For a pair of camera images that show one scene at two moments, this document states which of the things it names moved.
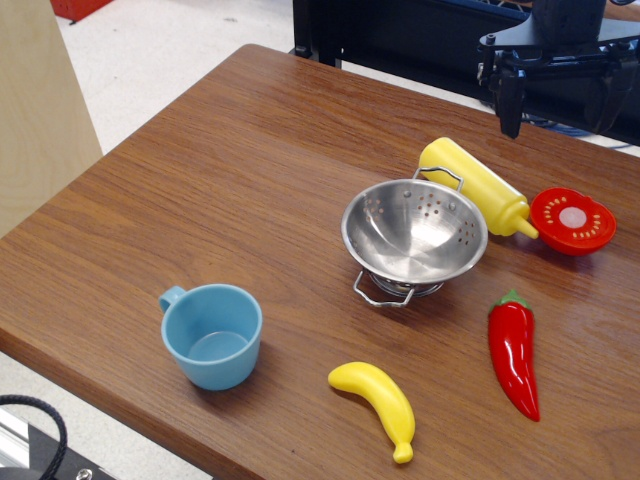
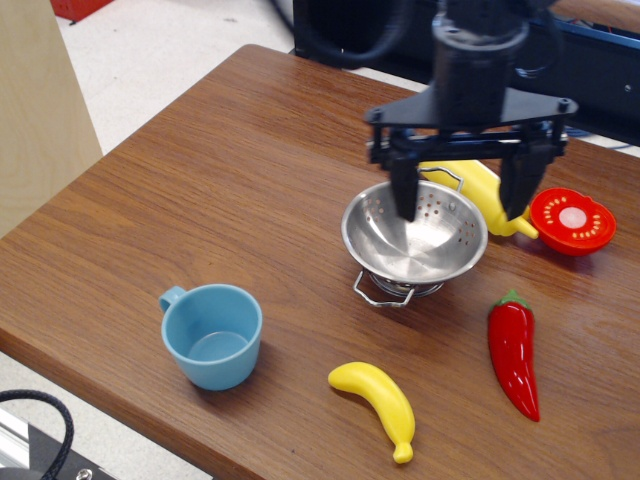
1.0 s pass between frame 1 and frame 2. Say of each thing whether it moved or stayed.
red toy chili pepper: stayed
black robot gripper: moved
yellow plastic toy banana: stayed
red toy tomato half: stayed
